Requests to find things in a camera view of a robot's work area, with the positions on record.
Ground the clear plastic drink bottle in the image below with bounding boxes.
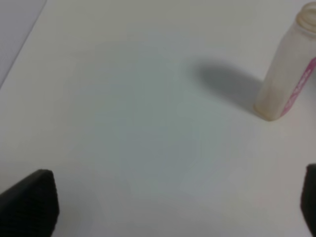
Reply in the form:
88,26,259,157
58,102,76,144
254,2,316,121

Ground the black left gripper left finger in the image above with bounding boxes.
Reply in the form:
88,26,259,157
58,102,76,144
0,169,59,237

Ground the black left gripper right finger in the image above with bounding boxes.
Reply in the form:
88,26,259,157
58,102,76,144
300,164,316,237

